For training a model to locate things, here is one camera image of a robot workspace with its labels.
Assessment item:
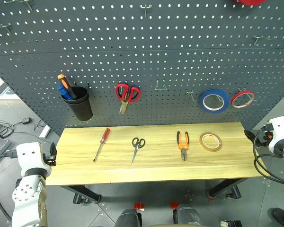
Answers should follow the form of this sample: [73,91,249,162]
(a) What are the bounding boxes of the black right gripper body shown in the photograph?
[260,123,274,143]

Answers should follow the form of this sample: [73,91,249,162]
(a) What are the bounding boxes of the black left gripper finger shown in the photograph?
[49,142,58,157]

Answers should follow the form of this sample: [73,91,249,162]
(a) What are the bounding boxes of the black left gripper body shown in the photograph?
[42,153,57,167]

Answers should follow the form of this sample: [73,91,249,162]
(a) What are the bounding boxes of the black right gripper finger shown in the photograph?
[244,130,256,143]

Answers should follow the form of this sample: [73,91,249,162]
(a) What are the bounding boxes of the dark grey metal pegboard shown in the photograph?
[0,0,284,137]

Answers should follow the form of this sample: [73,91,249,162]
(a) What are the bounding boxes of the white flat box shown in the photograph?
[38,124,52,140]

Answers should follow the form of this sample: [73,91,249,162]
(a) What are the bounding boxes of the red tape roll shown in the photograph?
[231,89,256,109]

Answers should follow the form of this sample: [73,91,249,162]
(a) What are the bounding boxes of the black table leg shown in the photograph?
[61,185,102,204]
[205,178,249,201]

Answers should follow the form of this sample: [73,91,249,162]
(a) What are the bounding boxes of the tan tape roll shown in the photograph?
[199,131,223,152]

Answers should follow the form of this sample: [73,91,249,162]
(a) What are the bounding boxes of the black plastic cup holder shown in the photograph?
[61,86,94,122]

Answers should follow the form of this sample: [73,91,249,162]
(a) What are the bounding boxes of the blue tape roll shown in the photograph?
[198,88,231,114]

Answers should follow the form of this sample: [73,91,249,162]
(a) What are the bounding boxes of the orange and black screwdriver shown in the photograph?
[57,74,78,101]

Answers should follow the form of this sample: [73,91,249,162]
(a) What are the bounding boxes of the orange and black pliers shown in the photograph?
[176,131,190,162]

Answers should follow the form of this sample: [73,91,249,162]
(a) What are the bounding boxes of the small metal peg hook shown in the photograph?
[252,35,272,46]
[3,0,34,12]
[186,89,196,103]
[139,4,153,18]
[0,23,13,34]

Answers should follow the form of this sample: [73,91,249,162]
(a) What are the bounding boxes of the black shoe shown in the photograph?
[270,207,284,227]

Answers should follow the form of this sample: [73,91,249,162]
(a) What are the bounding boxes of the dark rounded shape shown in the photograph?
[114,208,143,227]
[173,205,202,227]

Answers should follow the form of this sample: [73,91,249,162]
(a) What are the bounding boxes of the metal double loop hook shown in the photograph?
[155,80,168,91]

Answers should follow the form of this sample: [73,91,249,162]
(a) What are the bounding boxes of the large red roll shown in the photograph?
[234,0,267,6]

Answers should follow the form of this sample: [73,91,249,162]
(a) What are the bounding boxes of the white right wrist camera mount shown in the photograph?
[267,115,284,152]

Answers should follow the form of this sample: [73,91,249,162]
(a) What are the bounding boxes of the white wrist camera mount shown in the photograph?
[267,115,284,152]
[16,142,53,177]

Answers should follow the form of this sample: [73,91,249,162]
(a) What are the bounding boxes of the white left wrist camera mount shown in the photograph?
[16,142,53,177]

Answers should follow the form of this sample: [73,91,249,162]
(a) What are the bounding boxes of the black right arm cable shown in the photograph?
[252,128,284,186]

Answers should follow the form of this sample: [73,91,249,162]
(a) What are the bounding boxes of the tangled black floor cables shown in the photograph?
[0,120,24,139]

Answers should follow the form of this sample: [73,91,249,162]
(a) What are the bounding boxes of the red handled screwdriver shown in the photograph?
[93,128,111,163]

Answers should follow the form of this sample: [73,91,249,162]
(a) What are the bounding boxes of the blue handled screwdriver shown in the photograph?
[56,85,73,101]

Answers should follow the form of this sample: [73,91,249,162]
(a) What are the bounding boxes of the black handled scissors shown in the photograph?
[130,137,146,166]

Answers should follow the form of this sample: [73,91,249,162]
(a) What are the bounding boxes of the red handled shears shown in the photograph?
[115,83,142,115]

